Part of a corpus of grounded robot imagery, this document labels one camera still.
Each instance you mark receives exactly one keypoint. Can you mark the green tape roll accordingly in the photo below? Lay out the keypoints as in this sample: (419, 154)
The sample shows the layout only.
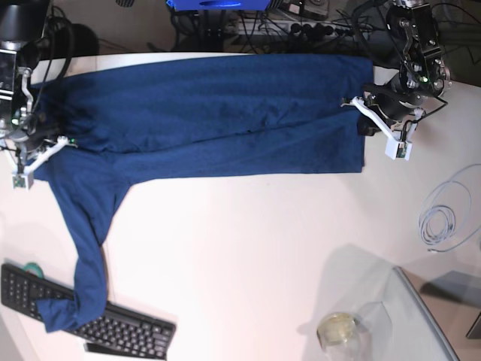
(33, 268)

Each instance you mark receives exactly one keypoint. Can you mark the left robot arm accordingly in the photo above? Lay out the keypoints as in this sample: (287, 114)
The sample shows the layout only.
(413, 32)

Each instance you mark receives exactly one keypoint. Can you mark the dark blue t-shirt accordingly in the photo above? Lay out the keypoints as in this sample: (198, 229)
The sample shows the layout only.
(223, 116)

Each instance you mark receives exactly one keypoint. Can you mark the white power strip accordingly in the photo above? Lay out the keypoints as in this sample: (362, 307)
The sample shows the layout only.
(280, 28)

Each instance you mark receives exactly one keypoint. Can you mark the blue box with hole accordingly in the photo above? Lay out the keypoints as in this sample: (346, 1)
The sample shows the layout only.
(200, 5)

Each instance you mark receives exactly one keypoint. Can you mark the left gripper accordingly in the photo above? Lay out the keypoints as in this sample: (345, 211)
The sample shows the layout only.
(392, 104)

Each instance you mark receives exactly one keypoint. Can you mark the clear glass jar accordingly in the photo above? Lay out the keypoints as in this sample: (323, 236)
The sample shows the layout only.
(339, 337)

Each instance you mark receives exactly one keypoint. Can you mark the black computer keyboard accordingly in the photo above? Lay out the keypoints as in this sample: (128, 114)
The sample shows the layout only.
(118, 331)

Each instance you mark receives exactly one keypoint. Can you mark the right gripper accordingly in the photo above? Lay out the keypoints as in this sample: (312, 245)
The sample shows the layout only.
(29, 144)

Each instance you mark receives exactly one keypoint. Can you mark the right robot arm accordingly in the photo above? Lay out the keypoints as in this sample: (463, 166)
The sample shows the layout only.
(28, 28)

